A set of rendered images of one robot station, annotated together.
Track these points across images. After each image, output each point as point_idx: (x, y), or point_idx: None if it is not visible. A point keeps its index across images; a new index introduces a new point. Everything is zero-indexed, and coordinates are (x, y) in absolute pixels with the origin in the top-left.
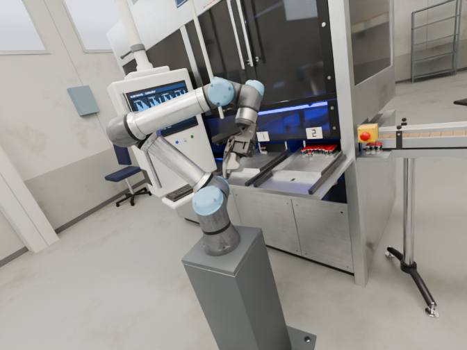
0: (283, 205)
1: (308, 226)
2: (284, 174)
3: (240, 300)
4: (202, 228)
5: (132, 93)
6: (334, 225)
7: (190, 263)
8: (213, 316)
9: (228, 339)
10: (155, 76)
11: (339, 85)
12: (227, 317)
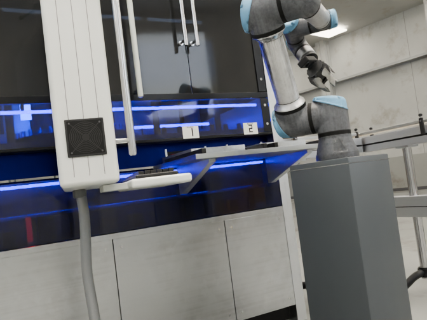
0: (213, 234)
1: (244, 258)
2: None
3: (392, 191)
4: (342, 127)
5: None
6: (273, 240)
7: (356, 159)
8: (372, 246)
9: (382, 283)
10: None
11: (269, 87)
12: (383, 232)
